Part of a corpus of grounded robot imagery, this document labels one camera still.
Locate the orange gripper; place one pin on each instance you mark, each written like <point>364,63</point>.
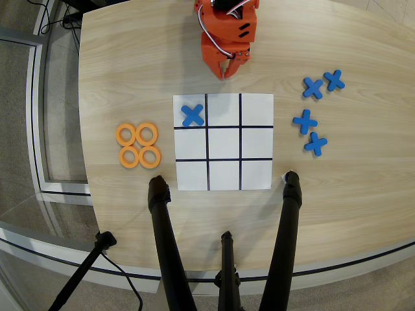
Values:
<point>212,53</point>

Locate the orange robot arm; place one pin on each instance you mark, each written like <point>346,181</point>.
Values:
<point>233,26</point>

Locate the blue cross piece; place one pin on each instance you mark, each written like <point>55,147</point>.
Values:
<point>305,121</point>
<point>313,88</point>
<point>193,115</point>
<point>334,80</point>
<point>315,144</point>

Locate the white tic-tac-toe grid paper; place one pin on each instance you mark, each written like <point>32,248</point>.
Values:
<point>223,142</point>

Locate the small white sticker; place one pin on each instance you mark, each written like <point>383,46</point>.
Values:
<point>283,177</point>

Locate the thick black tripod leg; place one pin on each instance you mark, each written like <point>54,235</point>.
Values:
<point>285,243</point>
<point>167,243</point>

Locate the short black tripod leg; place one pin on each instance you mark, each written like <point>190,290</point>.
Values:
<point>228,275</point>

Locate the thin black stand leg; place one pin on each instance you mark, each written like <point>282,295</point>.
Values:
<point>81,272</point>

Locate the grey metal partition frame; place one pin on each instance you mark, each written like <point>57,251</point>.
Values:
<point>34,113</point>

